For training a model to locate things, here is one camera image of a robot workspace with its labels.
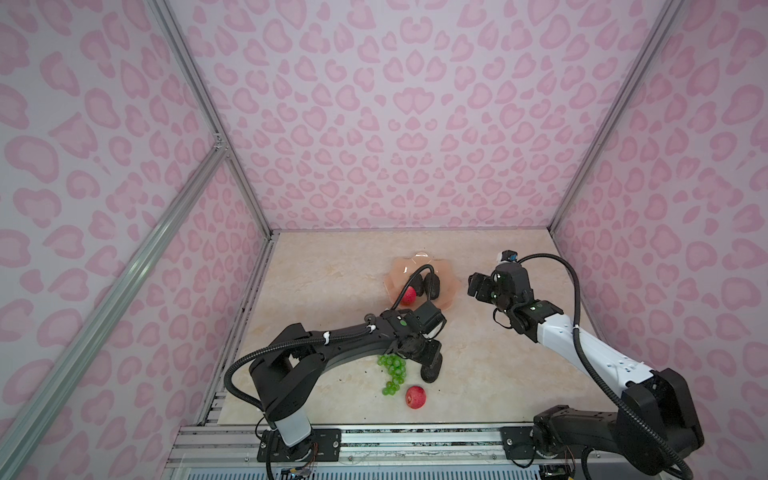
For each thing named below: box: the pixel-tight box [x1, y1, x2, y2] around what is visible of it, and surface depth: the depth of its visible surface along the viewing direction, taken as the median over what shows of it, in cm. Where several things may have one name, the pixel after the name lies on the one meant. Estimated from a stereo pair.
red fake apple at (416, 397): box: [406, 386, 427, 409], surface depth 79 cm
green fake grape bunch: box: [377, 354, 407, 396], surface depth 84 cm
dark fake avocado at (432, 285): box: [424, 272, 441, 300], surface depth 102 cm
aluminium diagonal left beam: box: [0, 142, 228, 471], surface depth 66 cm
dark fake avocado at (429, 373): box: [420, 352, 443, 383], surface depth 83 cm
